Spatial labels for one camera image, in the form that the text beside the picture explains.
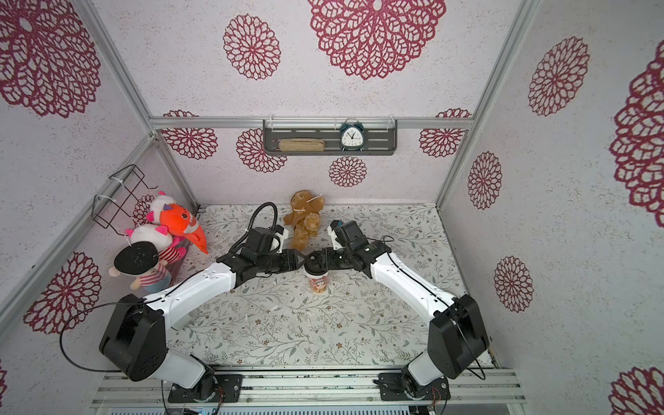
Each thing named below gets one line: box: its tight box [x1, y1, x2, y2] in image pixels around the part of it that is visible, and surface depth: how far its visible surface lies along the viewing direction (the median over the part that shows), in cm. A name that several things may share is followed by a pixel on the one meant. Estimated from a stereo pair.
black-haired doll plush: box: [108, 241, 179, 294], surface depth 81 cm
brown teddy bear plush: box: [282, 190, 326, 253], surface depth 111 cm
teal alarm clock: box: [340, 119, 365, 153], surface depth 92 cm
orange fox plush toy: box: [160, 204, 209, 255], surface depth 92 cm
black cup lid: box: [304, 254, 329, 276], surface depth 83 cm
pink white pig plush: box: [126, 191, 187, 264], surface depth 88 cm
